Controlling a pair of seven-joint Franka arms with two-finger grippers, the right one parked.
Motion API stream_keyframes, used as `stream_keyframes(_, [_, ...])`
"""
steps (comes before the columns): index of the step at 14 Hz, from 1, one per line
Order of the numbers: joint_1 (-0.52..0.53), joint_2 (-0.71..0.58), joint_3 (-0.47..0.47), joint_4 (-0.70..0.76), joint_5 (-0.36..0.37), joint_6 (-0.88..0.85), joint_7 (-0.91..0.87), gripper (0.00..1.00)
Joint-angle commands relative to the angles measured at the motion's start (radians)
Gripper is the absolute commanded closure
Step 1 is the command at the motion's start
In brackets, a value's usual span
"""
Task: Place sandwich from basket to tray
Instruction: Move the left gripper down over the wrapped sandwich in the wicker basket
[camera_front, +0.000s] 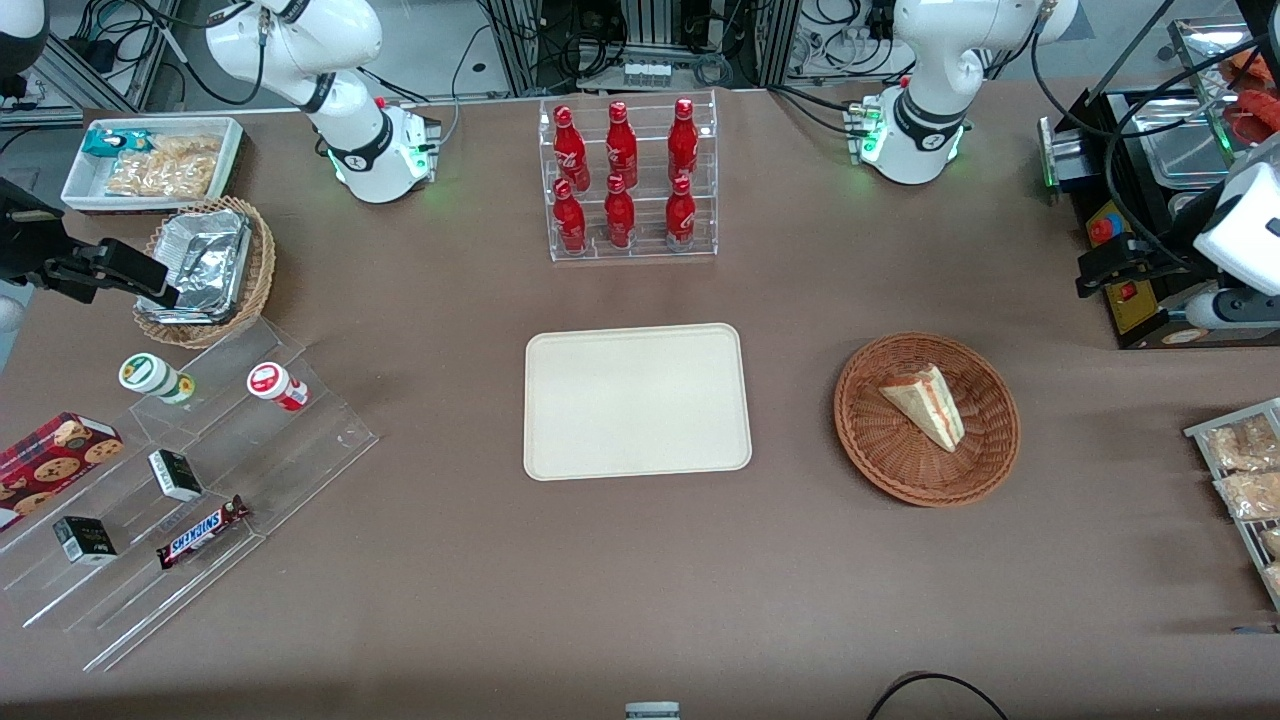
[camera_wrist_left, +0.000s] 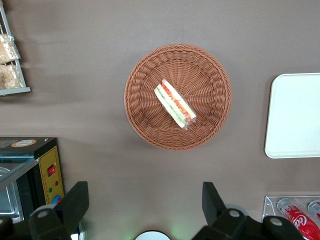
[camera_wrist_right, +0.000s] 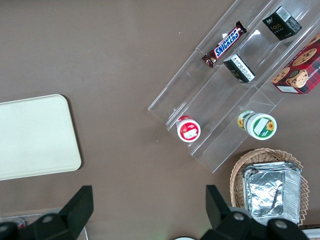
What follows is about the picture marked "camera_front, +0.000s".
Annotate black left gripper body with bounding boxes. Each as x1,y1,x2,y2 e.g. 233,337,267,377
1124,240,1203,293

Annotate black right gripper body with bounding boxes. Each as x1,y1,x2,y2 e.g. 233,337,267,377
0,178,73,289

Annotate triangular sandwich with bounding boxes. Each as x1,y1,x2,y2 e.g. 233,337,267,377
878,364,967,454

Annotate light wicker basket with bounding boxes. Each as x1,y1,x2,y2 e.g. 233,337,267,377
132,195,277,350

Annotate tray of packaged snacks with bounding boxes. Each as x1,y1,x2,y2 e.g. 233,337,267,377
1184,397,1280,613

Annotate round brown wicker basket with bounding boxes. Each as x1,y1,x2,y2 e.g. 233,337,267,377
834,332,1022,508

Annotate beige plastic serving tray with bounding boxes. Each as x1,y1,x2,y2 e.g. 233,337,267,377
523,322,753,483

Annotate black hot food display case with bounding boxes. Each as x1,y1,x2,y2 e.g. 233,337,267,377
1036,0,1280,351

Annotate aluminium foil container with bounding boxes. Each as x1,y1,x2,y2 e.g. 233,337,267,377
134,240,241,325
156,208,253,301

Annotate white rectangular snack bin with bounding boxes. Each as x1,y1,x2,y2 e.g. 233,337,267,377
60,116,247,215

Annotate clear bag of chips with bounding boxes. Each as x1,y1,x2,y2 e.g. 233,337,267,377
148,134,223,169
104,154,218,199

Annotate green capped white bottle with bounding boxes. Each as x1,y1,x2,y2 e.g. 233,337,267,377
118,353,196,406

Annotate teal snack packet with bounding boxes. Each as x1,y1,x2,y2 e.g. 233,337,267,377
82,129,153,160

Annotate red sausages on rack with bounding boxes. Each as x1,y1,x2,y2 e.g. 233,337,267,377
1218,48,1280,146

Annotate red cookie box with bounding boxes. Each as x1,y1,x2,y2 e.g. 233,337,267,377
0,411,125,533

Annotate red capped white bottle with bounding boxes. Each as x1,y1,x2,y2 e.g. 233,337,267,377
247,362,310,412

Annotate small black box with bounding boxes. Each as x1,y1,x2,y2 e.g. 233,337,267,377
148,449,204,503
52,516,119,566

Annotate clear acrylic stepped shelf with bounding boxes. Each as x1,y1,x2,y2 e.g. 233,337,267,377
0,316,380,674

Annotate snickers chocolate bar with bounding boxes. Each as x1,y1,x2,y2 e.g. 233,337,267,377
156,495,251,571

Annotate clear acrylic bottle rack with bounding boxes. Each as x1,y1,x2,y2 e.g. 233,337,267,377
538,89,719,264

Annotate red cola bottle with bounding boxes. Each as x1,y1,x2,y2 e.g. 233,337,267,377
664,175,698,252
603,174,637,250
552,178,589,255
553,105,592,192
605,100,640,190
667,97,700,185

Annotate aluminium frame post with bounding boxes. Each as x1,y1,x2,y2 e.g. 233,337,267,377
750,0,803,91
488,0,549,98

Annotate black cable loop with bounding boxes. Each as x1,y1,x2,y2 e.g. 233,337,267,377
864,671,1013,720

